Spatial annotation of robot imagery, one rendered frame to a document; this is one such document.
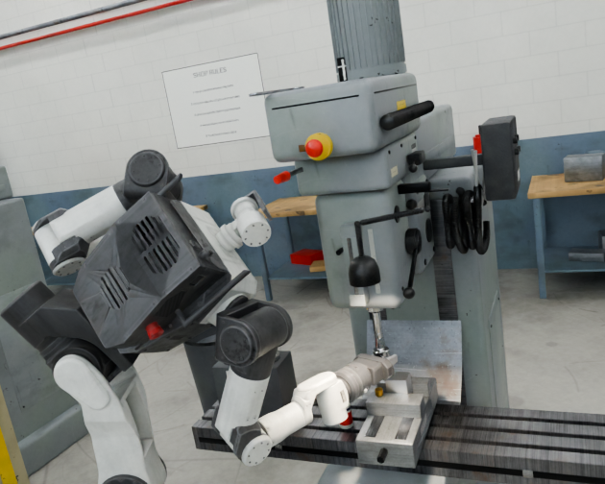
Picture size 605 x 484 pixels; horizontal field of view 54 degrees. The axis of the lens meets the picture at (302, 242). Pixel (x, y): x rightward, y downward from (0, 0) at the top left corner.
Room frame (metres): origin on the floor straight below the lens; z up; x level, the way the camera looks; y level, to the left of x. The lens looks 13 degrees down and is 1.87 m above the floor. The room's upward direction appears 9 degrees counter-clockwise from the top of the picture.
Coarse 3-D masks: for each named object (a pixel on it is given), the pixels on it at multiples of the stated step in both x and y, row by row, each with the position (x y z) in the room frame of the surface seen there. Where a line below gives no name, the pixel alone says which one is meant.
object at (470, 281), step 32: (448, 192) 1.81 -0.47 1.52; (448, 256) 1.82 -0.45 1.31; (480, 256) 1.84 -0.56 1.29; (416, 288) 1.87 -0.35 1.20; (448, 288) 1.82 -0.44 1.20; (480, 288) 1.80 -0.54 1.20; (352, 320) 1.97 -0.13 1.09; (416, 320) 1.88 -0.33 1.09; (448, 320) 1.83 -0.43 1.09; (480, 320) 1.79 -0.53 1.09; (480, 352) 1.79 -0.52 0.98; (480, 384) 1.80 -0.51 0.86
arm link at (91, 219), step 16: (112, 192) 1.37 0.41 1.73; (64, 208) 1.38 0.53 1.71; (80, 208) 1.36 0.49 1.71; (96, 208) 1.35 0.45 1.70; (112, 208) 1.35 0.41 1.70; (64, 224) 1.34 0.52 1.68; (80, 224) 1.34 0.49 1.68; (96, 224) 1.34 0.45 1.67; (112, 224) 1.36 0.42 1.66; (64, 240) 1.33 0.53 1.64; (80, 240) 1.34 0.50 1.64; (64, 256) 1.33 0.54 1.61; (80, 256) 1.36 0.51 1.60; (64, 272) 1.37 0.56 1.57
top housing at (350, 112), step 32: (288, 96) 1.38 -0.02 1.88; (320, 96) 1.34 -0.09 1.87; (352, 96) 1.31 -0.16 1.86; (384, 96) 1.39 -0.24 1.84; (416, 96) 1.68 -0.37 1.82; (288, 128) 1.38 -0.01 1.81; (320, 128) 1.35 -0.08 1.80; (352, 128) 1.31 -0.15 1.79; (416, 128) 1.66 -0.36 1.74; (288, 160) 1.39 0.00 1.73
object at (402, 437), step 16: (384, 384) 1.57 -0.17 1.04; (416, 384) 1.54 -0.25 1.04; (432, 384) 1.59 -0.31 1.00; (432, 400) 1.56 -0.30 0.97; (368, 416) 1.48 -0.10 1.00; (384, 416) 1.46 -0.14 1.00; (368, 432) 1.40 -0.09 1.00; (384, 432) 1.39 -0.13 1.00; (400, 432) 1.37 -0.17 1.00; (416, 432) 1.36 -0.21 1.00; (368, 448) 1.36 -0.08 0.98; (400, 448) 1.33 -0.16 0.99; (416, 448) 1.34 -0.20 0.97; (384, 464) 1.35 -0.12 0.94; (400, 464) 1.33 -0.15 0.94; (416, 464) 1.32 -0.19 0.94
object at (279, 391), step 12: (276, 360) 1.67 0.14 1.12; (288, 360) 1.70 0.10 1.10; (216, 372) 1.70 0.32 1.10; (228, 372) 1.68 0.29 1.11; (276, 372) 1.62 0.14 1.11; (288, 372) 1.69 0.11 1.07; (216, 384) 1.70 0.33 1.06; (276, 384) 1.63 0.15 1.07; (288, 384) 1.68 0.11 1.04; (276, 396) 1.63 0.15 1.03; (288, 396) 1.66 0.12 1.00; (264, 408) 1.65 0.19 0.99; (276, 408) 1.63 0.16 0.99
